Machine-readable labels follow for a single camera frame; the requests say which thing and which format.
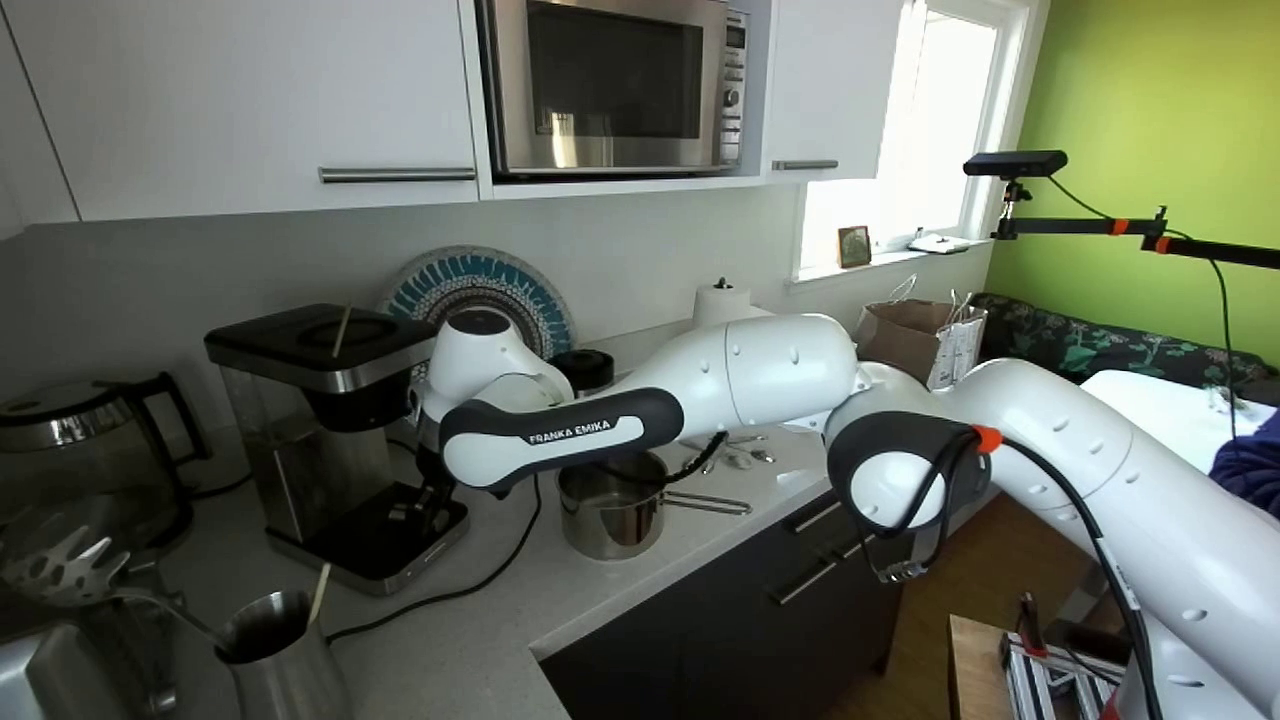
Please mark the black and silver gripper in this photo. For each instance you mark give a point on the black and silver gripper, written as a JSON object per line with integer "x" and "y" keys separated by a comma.
{"x": 438, "y": 491}

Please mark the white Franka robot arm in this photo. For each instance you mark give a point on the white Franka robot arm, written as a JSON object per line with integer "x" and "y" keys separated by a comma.
{"x": 1189, "y": 560}

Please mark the black silver coffee maker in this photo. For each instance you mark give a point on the black silver coffee maker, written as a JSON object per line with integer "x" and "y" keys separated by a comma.
{"x": 324, "y": 407}

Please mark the stainless steel saucepan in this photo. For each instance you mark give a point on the stainless steel saucepan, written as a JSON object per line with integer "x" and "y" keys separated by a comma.
{"x": 613, "y": 510}

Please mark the blue white decorative plate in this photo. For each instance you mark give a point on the blue white decorative plate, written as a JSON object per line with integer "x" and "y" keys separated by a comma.
{"x": 470, "y": 279}

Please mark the silver metal jug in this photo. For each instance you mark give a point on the silver metal jug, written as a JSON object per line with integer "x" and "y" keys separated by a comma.
{"x": 279, "y": 662}

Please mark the pile of silver cutlery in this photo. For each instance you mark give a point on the pile of silver cutlery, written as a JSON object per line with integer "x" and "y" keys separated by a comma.
{"x": 736, "y": 459}

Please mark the black glass kettle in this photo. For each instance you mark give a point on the black glass kettle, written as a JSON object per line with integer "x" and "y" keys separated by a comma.
{"x": 107, "y": 445}

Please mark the white paper towel roll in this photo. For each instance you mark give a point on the white paper towel roll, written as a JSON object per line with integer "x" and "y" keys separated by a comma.
{"x": 723, "y": 307}

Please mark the dark lower cabinet drawers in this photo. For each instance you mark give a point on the dark lower cabinet drawers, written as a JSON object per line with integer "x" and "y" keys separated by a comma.
{"x": 773, "y": 629}

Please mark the stainless steel microwave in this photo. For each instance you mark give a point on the stainless steel microwave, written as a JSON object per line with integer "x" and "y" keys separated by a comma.
{"x": 592, "y": 89}

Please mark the white upper cabinet door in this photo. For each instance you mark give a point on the white upper cabinet door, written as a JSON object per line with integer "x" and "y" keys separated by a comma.
{"x": 251, "y": 106}

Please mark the cardboard box with bag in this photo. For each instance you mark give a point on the cardboard box with bag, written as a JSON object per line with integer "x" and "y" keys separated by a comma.
{"x": 920, "y": 339}

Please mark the white narrow cabinet door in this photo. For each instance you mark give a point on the white narrow cabinet door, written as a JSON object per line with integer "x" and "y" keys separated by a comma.
{"x": 829, "y": 70}

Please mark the black camera on stand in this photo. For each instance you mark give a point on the black camera on stand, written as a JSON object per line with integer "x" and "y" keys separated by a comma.
{"x": 1012, "y": 166}

